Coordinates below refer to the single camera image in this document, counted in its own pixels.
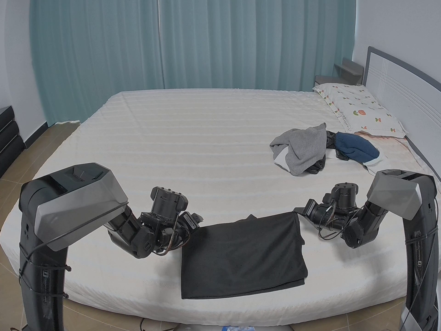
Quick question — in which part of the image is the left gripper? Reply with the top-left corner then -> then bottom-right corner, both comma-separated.
174,212 -> 204,248

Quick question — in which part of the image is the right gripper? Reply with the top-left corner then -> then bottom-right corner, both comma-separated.
294,199 -> 334,229

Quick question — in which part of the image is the black T-shirt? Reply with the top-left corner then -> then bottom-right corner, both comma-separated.
181,212 -> 308,300

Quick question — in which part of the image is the pile of clothes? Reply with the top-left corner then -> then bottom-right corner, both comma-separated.
269,123 -> 387,177

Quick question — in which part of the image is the bed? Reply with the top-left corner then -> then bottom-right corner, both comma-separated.
0,46 -> 441,326

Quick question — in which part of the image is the white printed pillow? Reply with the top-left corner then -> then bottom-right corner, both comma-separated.
313,83 -> 408,139

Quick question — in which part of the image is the grey bedside table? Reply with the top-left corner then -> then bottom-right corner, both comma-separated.
314,58 -> 365,86

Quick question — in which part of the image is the blue-green curtain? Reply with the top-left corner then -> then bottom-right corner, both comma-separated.
29,0 -> 164,125
159,0 -> 358,92

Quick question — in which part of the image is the black chest of drawers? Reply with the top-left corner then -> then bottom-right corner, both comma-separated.
0,106 -> 25,178

